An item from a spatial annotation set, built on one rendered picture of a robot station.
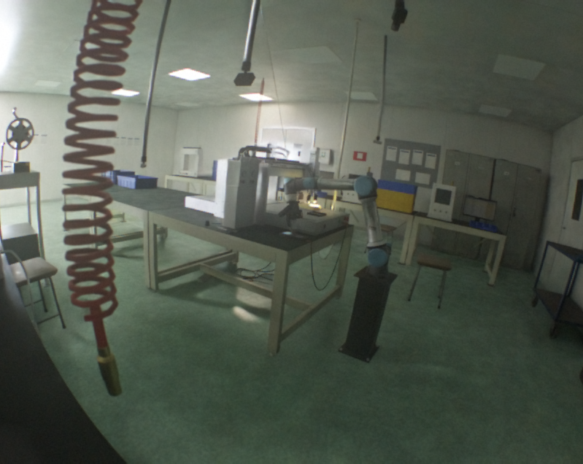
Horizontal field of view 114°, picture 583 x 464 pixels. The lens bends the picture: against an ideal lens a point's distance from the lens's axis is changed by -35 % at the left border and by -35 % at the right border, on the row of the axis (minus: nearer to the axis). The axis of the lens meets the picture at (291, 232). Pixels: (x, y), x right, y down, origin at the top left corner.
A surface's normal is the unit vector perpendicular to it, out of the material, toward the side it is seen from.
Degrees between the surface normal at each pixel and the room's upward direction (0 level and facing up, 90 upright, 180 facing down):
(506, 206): 90
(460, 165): 90
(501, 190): 90
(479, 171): 90
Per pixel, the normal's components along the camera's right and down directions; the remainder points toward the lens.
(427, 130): -0.51, 0.15
